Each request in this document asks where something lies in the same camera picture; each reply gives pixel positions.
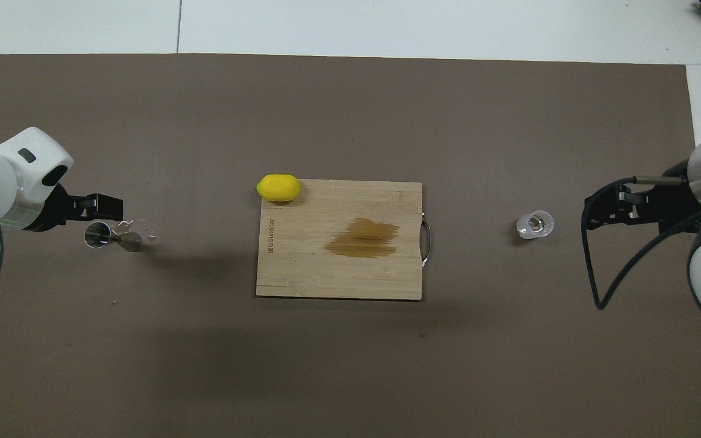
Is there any wooden cutting board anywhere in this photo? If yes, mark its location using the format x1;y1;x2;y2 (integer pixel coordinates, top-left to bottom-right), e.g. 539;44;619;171
256;180;432;301

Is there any yellow lemon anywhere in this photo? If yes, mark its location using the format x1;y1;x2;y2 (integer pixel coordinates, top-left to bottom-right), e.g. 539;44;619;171
257;174;301;203

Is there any clear glass cup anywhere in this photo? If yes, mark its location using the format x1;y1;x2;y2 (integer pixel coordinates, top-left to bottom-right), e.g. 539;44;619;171
516;210;555;240

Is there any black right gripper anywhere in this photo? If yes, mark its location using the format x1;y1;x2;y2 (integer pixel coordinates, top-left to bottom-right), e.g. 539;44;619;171
588;182;701;233

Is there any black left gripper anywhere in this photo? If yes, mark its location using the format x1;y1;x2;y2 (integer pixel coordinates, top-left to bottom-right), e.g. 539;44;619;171
27;184;124;232

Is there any brown table mat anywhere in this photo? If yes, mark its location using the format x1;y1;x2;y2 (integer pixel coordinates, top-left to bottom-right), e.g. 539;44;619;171
0;54;701;438

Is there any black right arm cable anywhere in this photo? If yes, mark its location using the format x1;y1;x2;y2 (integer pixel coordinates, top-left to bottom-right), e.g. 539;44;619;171
582;175;701;310

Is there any metal jigger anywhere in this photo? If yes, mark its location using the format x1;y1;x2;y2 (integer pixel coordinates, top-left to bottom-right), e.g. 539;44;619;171
84;221;143;252

